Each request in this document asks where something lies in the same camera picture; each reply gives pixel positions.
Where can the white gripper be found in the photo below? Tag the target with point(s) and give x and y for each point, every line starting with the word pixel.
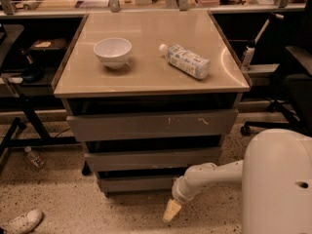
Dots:
pixel 179 192

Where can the plastic bottle on floor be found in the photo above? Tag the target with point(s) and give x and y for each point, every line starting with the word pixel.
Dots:
pixel 34 157

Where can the white spray bottle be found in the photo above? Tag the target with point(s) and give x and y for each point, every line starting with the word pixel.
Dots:
pixel 248 54

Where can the white sneaker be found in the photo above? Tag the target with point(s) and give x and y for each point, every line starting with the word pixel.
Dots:
pixel 22 224

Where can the black box under bench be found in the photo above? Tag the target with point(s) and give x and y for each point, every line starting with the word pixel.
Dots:
pixel 48 52

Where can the grey drawer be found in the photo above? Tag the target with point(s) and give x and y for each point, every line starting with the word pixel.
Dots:
pixel 152 124
pixel 151 159
pixel 138 180

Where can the lying plastic bottle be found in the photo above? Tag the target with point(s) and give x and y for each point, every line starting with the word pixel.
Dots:
pixel 186 61

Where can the black office chair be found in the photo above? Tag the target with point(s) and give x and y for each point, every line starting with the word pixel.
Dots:
pixel 294 82

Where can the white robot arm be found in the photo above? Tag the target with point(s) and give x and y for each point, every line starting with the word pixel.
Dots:
pixel 276 179

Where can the grey bottom drawer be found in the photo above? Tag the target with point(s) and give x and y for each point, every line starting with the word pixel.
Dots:
pixel 138 180

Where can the grey top drawer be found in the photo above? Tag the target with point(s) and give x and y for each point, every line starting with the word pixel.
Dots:
pixel 152 124

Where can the grey middle drawer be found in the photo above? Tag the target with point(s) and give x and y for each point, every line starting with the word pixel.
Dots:
pixel 151 159

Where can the white bowl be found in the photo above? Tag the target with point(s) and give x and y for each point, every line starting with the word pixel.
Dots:
pixel 113 52

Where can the grey drawer cabinet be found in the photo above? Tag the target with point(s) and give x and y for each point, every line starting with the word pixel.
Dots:
pixel 147 83

